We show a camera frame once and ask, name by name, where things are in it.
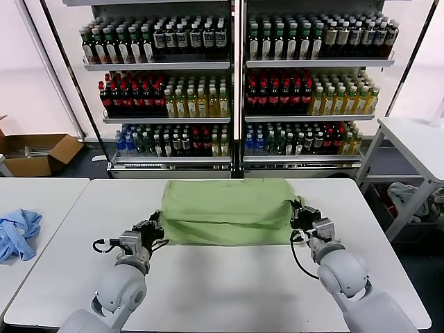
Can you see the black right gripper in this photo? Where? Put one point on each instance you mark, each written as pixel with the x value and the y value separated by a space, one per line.
pixel 305 218

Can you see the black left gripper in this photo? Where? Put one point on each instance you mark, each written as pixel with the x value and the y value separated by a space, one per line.
pixel 152 237

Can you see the light green t-shirt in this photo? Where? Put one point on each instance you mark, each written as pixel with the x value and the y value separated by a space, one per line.
pixel 225 208

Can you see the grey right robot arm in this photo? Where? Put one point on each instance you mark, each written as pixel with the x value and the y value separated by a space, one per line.
pixel 341 274

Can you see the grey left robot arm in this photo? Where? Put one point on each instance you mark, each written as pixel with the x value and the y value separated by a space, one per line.
pixel 121 288

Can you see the small white label tea bottle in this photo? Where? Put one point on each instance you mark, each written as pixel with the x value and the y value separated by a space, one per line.
pixel 298 144
pixel 289 144
pixel 167 145
pixel 158 145

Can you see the small dark label tea bottle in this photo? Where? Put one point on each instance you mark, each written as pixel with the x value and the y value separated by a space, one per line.
pixel 186 145
pixel 308 144
pixel 317 144
pixel 177 145

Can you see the small green label water bottle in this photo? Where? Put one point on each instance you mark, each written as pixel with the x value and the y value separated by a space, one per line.
pixel 148 145
pixel 279 145
pixel 268 145
pixel 139 145

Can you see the small red cap cola bottle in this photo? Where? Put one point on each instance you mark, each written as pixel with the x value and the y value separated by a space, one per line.
pixel 327 143
pixel 337 143
pixel 196 143
pixel 206 143

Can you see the small blue label water bottle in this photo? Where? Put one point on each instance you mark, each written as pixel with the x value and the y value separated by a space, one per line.
pixel 129 145
pixel 248 144
pixel 258 144
pixel 119 144

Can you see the black storage crate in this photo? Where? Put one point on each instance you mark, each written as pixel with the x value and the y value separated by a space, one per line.
pixel 376 201

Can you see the small yellow tea bottle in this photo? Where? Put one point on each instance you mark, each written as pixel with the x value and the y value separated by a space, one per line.
pixel 215 145
pixel 356 144
pixel 346 144
pixel 224 145

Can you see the white paper scrap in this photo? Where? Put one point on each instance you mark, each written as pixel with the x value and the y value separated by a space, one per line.
pixel 98 158

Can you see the grey crumpled cloth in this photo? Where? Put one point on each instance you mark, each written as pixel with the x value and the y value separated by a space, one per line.
pixel 399 194

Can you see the open brown cardboard box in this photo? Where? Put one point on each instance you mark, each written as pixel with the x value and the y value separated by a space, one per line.
pixel 64 152

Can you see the white side table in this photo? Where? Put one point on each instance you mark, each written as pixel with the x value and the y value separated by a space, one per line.
pixel 409 145

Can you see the crumpled light blue garment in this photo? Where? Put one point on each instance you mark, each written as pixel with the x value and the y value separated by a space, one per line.
pixel 17 232

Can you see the dark crumpled cloth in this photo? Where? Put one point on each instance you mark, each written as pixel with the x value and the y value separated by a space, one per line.
pixel 437 201

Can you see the grey metal rods bundle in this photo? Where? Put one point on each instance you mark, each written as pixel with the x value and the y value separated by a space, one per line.
pixel 31 151

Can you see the grey metal beverage display rack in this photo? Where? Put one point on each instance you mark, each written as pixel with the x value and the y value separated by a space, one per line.
pixel 156 66
pixel 319 63

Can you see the green cap dark tea bottle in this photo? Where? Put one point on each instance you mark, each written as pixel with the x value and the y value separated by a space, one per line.
pixel 253 42
pixel 87 46
pixel 291 41
pixel 123 45
pixel 147 45
pixel 278 41
pixel 304 41
pixel 99 46
pixel 316 41
pixel 266 41
pixel 111 45
pixel 135 45

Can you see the beige label dark tea bottle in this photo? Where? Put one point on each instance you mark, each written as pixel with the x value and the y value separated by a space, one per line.
pixel 342 39
pixel 330 40

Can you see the white cap dark tea bottle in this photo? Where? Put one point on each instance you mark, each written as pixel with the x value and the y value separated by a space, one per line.
pixel 182 40
pixel 354 39
pixel 207 39
pixel 392 39
pixel 195 39
pixel 171 40
pixel 367 39
pixel 220 39
pixel 380 39
pixel 159 40

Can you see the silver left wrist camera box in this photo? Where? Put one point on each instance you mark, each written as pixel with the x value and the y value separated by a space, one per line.
pixel 131 239

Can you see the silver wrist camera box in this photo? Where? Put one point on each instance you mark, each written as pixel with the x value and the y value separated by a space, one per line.
pixel 324 227
pixel 131 239

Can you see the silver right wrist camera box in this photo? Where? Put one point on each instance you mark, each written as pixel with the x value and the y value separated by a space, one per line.
pixel 324 227

